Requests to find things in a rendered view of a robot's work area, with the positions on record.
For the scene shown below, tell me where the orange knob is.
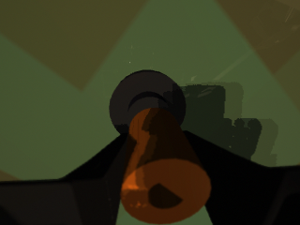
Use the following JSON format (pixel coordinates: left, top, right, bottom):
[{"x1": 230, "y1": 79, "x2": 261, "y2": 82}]
[{"x1": 120, "y1": 108, "x2": 211, "y2": 224}]

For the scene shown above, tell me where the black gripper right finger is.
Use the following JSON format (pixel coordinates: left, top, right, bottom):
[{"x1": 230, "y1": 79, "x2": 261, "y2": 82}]
[{"x1": 183, "y1": 130, "x2": 300, "y2": 225}]

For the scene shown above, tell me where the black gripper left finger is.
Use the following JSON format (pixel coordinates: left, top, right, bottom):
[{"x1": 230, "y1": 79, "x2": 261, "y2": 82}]
[{"x1": 0, "y1": 133, "x2": 128, "y2": 225}]

